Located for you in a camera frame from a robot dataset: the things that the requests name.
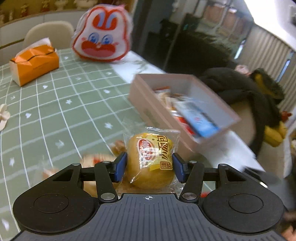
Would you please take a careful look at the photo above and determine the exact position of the orange tissue box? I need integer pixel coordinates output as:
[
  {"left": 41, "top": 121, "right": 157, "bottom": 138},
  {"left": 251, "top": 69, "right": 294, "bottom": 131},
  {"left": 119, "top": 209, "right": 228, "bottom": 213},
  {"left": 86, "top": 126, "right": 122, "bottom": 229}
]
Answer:
[{"left": 9, "top": 38, "right": 59, "bottom": 87}]

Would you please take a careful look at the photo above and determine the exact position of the beige chair right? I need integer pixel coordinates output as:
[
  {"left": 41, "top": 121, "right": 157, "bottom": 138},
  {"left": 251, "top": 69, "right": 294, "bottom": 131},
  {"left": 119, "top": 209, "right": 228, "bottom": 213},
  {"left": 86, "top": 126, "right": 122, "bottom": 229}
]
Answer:
[{"left": 23, "top": 21, "right": 74, "bottom": 50}]

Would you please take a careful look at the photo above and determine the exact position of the blue seaweed snack bag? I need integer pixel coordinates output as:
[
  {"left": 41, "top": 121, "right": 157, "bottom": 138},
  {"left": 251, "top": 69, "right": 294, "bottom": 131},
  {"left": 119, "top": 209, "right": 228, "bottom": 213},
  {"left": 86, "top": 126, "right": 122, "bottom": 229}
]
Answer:
[{"left": 174, "top": 100, "right": 220, "bottom": 138}]

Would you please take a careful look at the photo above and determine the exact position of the small bread bun packet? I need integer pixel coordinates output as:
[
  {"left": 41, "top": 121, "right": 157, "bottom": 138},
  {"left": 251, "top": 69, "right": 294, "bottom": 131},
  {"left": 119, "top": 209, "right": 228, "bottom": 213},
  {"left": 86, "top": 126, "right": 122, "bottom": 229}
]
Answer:
[{"left": 122, "top": 118, "right": 180, "bottom": 190}]

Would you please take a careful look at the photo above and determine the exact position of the green checked tablecloth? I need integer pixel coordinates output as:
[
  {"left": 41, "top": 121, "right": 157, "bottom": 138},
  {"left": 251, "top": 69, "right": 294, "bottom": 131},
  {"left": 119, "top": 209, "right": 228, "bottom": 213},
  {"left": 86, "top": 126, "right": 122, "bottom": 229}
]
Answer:
[{"left": 0, "top": 48, "right": 216, "bottom": 241}]

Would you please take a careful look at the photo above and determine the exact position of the cream cartoon canvas bag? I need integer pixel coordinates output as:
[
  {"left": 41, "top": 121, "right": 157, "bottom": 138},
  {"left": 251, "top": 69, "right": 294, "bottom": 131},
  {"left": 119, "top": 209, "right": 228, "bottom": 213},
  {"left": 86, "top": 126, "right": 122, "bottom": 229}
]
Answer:
[{"left": 0, "top": 104, "right": 11, "bottom": 131}]

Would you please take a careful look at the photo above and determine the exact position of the pink cardboard box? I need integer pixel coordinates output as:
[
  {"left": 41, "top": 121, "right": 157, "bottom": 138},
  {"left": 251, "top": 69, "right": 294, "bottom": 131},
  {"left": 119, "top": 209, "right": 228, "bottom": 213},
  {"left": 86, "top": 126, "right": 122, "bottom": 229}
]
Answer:
[{"left": 129, "top": 74, "right": 241, "bottom": 161}]

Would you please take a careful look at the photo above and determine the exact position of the red white rabbit bag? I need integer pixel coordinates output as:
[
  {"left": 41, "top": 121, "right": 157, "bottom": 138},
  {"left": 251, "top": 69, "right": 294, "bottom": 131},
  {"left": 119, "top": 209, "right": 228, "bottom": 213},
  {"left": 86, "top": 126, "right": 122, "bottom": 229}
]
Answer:
[{"left": 71, "top": 4, "right": 133, "bottom": 62}]

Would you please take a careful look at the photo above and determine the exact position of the round rice cracker packet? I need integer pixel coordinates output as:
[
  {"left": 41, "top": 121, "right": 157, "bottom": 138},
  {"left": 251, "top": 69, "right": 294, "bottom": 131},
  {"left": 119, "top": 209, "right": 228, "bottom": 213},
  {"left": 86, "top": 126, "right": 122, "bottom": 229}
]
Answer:
[{"left": 80, "top": 140, "right": 126, "bottom": 198}]

